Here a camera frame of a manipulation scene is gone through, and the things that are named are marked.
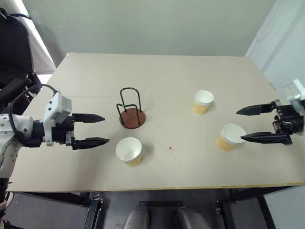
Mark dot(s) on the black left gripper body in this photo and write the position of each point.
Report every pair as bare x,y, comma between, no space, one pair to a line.
62,130

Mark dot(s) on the black table frame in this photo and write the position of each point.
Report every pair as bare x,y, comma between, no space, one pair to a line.
152,200

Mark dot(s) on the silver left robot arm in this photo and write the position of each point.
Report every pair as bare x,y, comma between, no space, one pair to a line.
13,130

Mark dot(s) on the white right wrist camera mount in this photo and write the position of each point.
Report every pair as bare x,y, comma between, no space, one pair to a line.
295,94

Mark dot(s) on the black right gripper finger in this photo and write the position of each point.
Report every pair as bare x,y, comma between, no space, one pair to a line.
267,138
256,109

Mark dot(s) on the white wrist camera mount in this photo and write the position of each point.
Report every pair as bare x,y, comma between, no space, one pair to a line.
56,108
295,94

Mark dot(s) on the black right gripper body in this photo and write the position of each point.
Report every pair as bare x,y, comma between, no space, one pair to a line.
287,119

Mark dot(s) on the yellow paper cup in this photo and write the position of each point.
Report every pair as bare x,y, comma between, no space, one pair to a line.
128,151
202,102
230,137

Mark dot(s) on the black office chair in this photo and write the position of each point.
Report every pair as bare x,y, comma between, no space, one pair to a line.
14,55

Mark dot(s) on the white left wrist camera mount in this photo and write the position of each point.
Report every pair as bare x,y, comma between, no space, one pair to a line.
56,108

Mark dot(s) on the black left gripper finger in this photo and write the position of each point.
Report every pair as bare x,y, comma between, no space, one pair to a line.
90,142
89,117

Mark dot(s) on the dark rounded robot foot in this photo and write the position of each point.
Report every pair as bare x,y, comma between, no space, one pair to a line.
138,217
191,218

